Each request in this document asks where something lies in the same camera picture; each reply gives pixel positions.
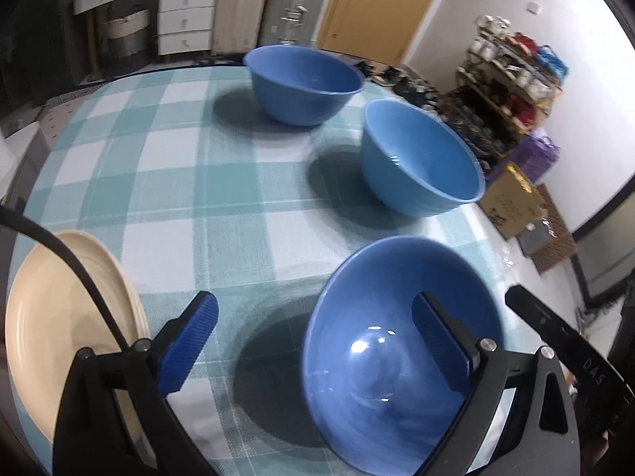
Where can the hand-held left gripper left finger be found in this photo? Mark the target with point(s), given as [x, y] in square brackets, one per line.
[191, 347]

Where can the pile of shoes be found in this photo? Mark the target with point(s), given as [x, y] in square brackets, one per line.
[461, 119]

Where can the grey side counter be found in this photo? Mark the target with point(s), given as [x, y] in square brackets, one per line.
[17, 158]

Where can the black framed panel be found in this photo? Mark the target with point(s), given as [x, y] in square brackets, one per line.
[607, 258]

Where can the light blue bowl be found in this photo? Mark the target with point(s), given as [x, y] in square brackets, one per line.
[411, 158]

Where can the cream plate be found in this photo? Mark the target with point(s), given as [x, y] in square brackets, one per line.
[54, 322]
[144, 322]

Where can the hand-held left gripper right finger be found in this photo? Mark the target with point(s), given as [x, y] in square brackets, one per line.
[439, 342]

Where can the brown cardboard box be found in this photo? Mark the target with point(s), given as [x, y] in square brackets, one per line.
[513, 203]

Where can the grey wicker basket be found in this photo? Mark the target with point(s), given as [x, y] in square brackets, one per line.
[126, 37]

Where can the white wall switch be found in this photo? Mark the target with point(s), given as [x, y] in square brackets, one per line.
[534, 7]

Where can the grey suitcase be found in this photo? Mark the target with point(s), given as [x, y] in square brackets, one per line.
[295, 5]

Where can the teal checked tablecloth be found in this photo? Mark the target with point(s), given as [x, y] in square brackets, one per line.
[198, 183]

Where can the brown patterned bag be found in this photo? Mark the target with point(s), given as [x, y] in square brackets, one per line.
[550, 243]

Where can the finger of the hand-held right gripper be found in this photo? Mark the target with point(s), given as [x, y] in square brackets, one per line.
[533, 315]

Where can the black refrigerator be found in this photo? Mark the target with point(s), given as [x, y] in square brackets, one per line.
[39, 25]

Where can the wooden door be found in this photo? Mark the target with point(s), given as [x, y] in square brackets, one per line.
[377, 5]

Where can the white drawer cabinet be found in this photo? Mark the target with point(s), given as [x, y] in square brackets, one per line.
[186, 15]

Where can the beige suitcase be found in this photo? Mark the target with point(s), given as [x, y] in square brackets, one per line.
[243, 5]

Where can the purple bag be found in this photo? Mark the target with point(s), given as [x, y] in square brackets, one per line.
[538, 153]

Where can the wooden shoe rack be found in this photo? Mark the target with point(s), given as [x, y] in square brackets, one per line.
[516, 74]

